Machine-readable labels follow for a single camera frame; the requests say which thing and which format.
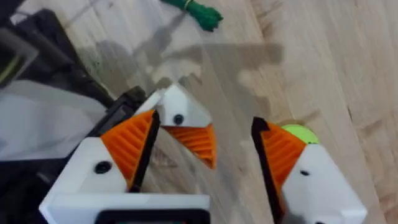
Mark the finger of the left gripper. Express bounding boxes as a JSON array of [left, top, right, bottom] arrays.
[[136, 83, 218, 170]]

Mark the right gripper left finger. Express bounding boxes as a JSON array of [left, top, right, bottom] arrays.
[[50, 109, 161, 195]]

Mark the green disc with holes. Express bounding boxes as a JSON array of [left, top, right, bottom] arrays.
[[281, 124, 320, 146]]

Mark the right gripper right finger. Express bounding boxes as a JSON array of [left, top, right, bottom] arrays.
[[251, 116, 368, 224]]

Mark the green leafy toy vegetable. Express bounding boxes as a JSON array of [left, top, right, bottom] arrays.
[[160, 0, 224, 32]]

